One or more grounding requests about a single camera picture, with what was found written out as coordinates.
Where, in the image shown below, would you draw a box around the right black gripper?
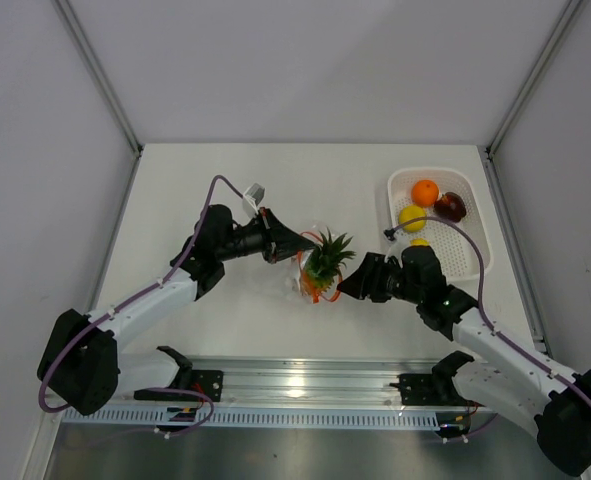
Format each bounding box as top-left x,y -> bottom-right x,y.
336,252 -> 424,305

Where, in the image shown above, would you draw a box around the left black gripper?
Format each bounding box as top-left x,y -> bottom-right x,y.
217,207 -> 314,265

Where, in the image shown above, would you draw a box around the clear zip top bag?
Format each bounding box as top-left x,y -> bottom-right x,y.
287,225 -> 356,304

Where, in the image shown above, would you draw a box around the toy pineapple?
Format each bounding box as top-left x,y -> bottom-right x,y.
300,229 -> 356,303

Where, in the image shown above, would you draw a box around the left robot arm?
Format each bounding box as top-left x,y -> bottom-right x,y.
37,205 -> 314,415

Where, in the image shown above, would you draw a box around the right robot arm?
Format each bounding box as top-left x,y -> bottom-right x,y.
338,246 -> 591,476

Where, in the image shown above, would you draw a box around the yellow pear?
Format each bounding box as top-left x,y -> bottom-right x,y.
410,238 -> 430,246

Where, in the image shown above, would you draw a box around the yellow green lemon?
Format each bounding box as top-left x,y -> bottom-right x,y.
398,205 -> 426,233

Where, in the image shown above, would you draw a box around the white perforated basket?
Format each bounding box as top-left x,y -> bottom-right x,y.
387,167 -> 493,283

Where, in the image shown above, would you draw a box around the orange fruit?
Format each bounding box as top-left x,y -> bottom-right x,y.
411,179 -> 439,208

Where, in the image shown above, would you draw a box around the dark red apple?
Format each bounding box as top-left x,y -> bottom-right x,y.
433,192 -> 467,223

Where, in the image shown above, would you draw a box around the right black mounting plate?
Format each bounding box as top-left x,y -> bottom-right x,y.
388,373 -> 487,408

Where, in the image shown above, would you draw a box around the black mounting plate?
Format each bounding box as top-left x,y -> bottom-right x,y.
388,373 -> 487,408
134,369 -> 224,431

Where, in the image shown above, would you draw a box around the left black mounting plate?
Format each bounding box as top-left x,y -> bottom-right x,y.
134,369 -> 224,431

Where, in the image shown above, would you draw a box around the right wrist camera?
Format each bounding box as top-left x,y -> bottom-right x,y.
384,228 -> 409,258

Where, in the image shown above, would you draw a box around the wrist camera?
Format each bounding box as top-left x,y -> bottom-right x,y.
384,228 -> 409,258
242,183 -> 265,217

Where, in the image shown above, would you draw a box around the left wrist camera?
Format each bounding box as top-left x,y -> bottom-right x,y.
242,183 -> 265,217

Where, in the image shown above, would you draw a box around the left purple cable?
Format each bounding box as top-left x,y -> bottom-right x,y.
37,174 -> 216,440

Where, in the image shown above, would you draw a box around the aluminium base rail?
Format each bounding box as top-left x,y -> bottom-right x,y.
42,355 -> 589,414

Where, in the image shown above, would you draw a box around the white slotted cable duct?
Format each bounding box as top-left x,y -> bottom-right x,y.
64,407 -> 441,430

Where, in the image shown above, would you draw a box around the left aluminium frame post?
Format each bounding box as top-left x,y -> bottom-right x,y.
51,0 -> 143,158

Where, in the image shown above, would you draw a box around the aluminium frame post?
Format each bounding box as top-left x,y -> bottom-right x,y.
485,0 -> 589,161
51,0 -> 143,158

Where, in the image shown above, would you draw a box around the right aluminium frame post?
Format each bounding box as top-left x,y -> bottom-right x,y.
485,0 -> 589,161

